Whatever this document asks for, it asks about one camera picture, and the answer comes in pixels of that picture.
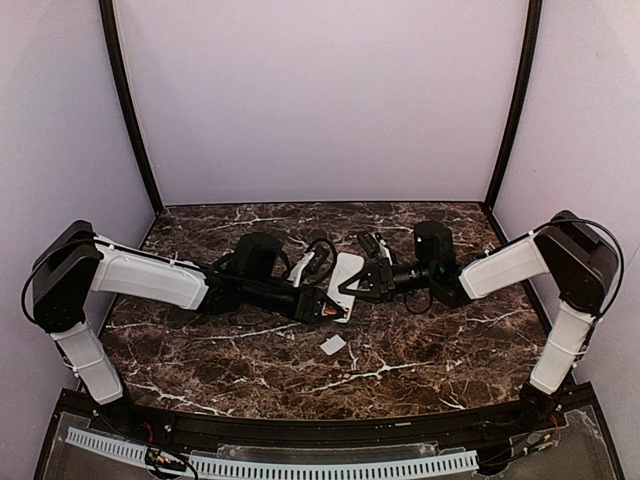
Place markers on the left black frame post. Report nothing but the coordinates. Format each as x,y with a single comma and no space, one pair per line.
125,99

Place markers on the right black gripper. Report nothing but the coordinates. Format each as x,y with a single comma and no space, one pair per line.
379,277

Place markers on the white slotted cable duct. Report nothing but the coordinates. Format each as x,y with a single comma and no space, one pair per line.
409,461

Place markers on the white battery cover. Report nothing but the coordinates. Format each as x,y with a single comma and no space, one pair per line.
333,345

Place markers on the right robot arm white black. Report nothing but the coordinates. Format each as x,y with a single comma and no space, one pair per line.
583,257

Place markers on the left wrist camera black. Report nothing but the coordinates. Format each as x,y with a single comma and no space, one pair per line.
316,258

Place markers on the black frame post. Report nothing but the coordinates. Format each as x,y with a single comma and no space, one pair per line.
525,64
125,99

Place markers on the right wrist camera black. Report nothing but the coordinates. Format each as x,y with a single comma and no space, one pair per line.
374,245

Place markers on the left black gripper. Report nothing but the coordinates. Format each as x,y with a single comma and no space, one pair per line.
307,307

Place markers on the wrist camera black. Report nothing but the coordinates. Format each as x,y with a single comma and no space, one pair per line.
374,245
316,258

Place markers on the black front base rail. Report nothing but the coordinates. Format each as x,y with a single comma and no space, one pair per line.
570,442

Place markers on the right black frame post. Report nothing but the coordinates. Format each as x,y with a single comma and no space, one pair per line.
525,64

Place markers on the white remote control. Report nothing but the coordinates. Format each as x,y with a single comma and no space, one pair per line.
347,266

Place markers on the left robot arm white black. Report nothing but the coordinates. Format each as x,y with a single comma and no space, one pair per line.
257,273

